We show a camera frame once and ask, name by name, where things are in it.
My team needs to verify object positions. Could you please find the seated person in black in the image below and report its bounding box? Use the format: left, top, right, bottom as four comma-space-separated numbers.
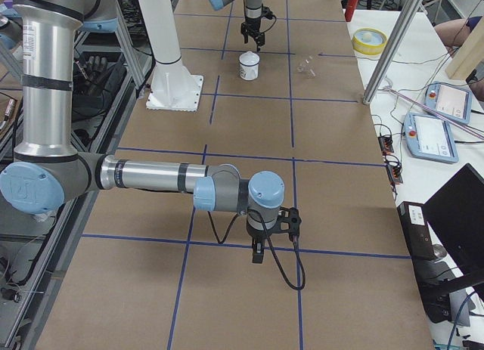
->
434, 16, 482, 51

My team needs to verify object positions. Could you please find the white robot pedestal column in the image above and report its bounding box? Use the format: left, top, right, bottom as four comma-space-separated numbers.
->
138, 0, 203, 112

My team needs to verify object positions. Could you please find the black monitor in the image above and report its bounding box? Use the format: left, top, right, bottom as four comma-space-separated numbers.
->
423, 163, 483, 274

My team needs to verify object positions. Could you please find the white ceramic lid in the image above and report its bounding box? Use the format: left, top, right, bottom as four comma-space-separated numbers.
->
239, 51, 260, 67

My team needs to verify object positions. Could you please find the red cylinder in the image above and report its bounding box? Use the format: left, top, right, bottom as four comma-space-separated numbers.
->
345, 0, 359, 22

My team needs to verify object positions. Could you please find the far teach pendant tablet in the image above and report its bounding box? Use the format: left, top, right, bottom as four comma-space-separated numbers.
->
425, 82, 472, 125

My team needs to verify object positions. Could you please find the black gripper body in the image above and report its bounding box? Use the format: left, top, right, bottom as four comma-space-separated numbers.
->
247, 225, 273, 254
240, 18, 265, 40

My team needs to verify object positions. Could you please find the aluminium frame post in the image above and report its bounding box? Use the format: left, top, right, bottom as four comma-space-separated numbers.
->
362, 0, 423, 105

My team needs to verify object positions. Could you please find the white blue patterned mug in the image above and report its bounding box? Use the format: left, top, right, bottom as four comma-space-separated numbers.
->
239, 60, 259, 81

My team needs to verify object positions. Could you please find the black desktop computer box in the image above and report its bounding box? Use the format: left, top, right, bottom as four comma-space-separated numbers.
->
397, 201, 436, 261

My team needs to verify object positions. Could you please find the near teach pendant tablet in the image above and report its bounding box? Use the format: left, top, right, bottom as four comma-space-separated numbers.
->
403, 113, 459, 163

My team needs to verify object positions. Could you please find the clear glass funnel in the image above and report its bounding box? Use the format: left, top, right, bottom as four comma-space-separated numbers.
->
296, 55, 316, 79

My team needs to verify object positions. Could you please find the yellow tape roll with bowl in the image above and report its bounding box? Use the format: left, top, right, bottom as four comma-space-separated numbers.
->
352, 28, 388, 56

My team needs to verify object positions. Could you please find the teach pendant tablet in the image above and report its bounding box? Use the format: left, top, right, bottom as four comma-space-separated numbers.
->
403, 113, 459, 163
425, 82, 472, 125

